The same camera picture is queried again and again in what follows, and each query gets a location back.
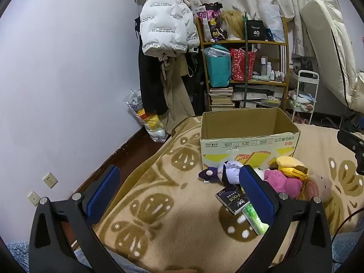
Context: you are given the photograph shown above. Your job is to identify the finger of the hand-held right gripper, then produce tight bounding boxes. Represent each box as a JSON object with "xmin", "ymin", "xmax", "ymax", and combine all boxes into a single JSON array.
[{"xmin": 337, "ymin": 129, "xmax": 364, "ymax": 156}]

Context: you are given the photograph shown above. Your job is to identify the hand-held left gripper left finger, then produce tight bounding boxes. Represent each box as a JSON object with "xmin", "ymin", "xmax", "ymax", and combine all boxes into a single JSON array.
[{"xmin": 28, "ymin": 164, "xmax": 126, "ymax": 273}]

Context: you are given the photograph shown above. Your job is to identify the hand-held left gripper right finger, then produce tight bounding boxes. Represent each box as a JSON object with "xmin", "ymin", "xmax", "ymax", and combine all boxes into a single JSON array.
[{"xmin": 237, "ymin": 164, "xmax": 333, "ymax": 273}]

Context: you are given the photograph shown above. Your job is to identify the pink plush toy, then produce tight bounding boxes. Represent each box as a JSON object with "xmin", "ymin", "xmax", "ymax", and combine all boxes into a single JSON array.
[{"xmin": 263, "ymin": 169, "xmax": 303, "ymax": 200}]

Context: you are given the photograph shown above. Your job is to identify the purple plush doll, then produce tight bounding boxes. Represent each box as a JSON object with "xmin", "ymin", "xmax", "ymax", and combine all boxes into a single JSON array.
[{"xmin": 198, "ymin": 160, "xmax": 245, "ymax": 185}]

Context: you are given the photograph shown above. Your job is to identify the yellow plush toy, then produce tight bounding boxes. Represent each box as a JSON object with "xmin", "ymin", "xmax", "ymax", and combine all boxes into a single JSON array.
[{"xmin": 267, "ymin": 156, "xmax": 309, "ymax": 181}]

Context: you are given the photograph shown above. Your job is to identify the light pink round plush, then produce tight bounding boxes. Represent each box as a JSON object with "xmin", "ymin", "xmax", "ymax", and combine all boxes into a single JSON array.
[{"xmin": 301, "ymin": 173, "xmax": 333, "ymax": 203}]

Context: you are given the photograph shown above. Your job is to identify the printed cardboard box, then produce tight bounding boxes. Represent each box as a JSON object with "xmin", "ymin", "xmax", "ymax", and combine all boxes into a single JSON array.
[{"xmin": 200, "ymin": 107, "xmax": 301, "ymax": 171}]

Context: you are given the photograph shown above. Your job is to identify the green tissue packet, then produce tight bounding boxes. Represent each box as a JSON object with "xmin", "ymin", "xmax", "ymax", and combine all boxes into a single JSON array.
[{"xmin": 242, "ymin": 203, "xmax": 269, "ymax": 235}]

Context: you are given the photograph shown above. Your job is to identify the black tissue pack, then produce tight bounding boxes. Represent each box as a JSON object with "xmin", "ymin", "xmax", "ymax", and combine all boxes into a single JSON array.
[{"xmin": 215, "ymin": 186, "xmax": 251, "ymax": 215}]

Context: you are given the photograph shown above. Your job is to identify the cream pillow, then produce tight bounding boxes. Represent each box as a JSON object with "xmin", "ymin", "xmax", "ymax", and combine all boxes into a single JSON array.
[{"xmin": 347, "ymin": 72, "xmax": 364, "ymax": 112}]

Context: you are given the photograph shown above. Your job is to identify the folded pastel cloths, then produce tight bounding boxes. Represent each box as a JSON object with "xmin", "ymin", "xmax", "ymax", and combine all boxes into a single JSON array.
[{"xmin": 288, "ymin": 89, "xmax": 317, "ymax": 112}]

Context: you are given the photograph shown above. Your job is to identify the beige patterned blanket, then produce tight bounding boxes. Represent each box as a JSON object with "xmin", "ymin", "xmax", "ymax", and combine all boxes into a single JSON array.
[{"xmin": 94, "ymin": 116, "xmax": 364, "ymax": 273}]

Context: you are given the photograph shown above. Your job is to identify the white trolley cart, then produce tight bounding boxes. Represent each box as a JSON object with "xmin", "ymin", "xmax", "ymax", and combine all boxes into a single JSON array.
[{"xmin": 286, "ymin": 70, "xmax": 321, "ymax": 126}]

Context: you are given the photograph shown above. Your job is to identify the plastic bag of toys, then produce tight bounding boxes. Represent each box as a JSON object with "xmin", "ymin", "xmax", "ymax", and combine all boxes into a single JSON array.
[{"xmin": 124, "ymin": 89, "xmax": 170, "ymax": 143}]

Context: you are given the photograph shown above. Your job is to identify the pile of papers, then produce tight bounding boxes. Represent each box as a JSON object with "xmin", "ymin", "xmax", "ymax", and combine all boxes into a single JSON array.
[{"xmin": 232, "ymin": 85, "xmax": 285, "ymax": 109}]

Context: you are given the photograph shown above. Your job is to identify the stack of books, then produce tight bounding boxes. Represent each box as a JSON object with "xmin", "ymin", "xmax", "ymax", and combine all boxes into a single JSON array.
[{"xmin": 209, "ymin": 87, "xmax": 235, "ymax": 112}]

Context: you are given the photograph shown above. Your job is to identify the green pole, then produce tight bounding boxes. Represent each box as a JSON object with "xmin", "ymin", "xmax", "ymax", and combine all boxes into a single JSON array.
[{"xmin": 242, "ymin": 11, "xmax": 250, "ymax": 109}]

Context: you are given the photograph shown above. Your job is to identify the wooden shelf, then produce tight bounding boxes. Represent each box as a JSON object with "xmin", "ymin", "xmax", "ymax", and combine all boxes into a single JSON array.
[{"xmin": 196, "ymin": 14, "xmax": 291, "ymax": 113}]

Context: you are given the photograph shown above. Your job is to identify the row of cosmetic bottles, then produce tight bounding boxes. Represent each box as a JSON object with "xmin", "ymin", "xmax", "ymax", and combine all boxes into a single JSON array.
[{"xmin": 260, "ymin": 55, "xmax": 286, "ymax": 82}]

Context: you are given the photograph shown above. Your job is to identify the cream folded mattress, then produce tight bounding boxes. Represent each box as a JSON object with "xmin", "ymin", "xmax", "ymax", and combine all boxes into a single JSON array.
[{"xmin": 300, "ymin": 0, "xmax": 364, "ymax": 113}]

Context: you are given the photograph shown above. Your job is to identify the black printed garment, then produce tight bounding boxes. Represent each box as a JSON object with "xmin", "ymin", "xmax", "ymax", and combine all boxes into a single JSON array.
[{"xmin": 187, "ymin": 51, "xmax": 207, "ymax": 115}]

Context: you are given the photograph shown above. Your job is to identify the black coat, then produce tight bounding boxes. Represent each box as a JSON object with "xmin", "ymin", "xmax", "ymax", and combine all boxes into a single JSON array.
[{"xmin": 138, "ymin": 17, "xmax": 169, "ymax": 116}]

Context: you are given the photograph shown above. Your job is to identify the beige trench coat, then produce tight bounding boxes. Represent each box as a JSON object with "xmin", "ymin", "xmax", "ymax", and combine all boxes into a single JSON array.
[{"xmin": 159, "ymin": 53, "xmax": 197, "ymax": 135}]

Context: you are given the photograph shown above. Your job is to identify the teal bag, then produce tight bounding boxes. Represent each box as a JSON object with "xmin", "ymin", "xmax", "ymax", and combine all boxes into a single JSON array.
[{"xmin": 205, "ymin": 45, "xmax": 233, "ymax": 88}]

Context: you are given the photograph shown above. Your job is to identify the red gift bag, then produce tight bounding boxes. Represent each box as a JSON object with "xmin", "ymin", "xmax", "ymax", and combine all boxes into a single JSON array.
[{"xmin": 230, "ymin": 48, "xmax": 257, "ymax": 82}]

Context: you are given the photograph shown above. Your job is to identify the black box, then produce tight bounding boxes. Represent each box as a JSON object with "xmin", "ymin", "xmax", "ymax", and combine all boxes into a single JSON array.
[{"xmin": 246, "ymin": 20, "xmax": 267, "ymax": 41}]

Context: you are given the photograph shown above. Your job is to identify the white plastic bag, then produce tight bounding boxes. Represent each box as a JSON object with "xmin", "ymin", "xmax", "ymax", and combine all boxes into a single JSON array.
[{"xmin": 259, "ymin": 3, "xmax": 285, "ymax": 42}]

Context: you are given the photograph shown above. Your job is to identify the clear plastic bag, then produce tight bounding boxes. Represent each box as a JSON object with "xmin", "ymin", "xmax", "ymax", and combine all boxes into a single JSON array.
[{"xmin": 202, "ymin": 46, "xmax": 231, "ymax": 61}]

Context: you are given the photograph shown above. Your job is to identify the blonde wig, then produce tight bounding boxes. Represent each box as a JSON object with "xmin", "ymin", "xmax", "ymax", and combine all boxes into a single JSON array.
[{"xmin": 222, "ymin": 10, "xmax": 247, "ymax": 40}]

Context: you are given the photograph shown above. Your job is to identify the purple printed package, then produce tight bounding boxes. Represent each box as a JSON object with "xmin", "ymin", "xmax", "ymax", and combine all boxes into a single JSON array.
[{"xmin": 196, "ymin": 3, "xmax": 228, "ymax": 42}]

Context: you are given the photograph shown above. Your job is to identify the white puffer jacket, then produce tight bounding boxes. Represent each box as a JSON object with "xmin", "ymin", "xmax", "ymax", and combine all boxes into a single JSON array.
[{"xmin": 139, "ymin": 0, "xmax": 201, "ymax": 59}]

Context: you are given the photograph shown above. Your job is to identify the dark wooden bed frame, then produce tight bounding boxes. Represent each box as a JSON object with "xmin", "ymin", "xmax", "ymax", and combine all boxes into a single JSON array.
[{"xmin": 60, "ymin": 125, "xmax": 172, "ymax": 251}]

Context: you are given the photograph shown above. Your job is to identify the white wall socket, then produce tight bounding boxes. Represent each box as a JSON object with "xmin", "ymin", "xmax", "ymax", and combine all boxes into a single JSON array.
[
  {"xmin": 27, "ymin": 190, "xmax": 41, "ymax": 207},
  {"xmin": 43, "ymin": 172, "xmax": 59, "ymax": 189}
]

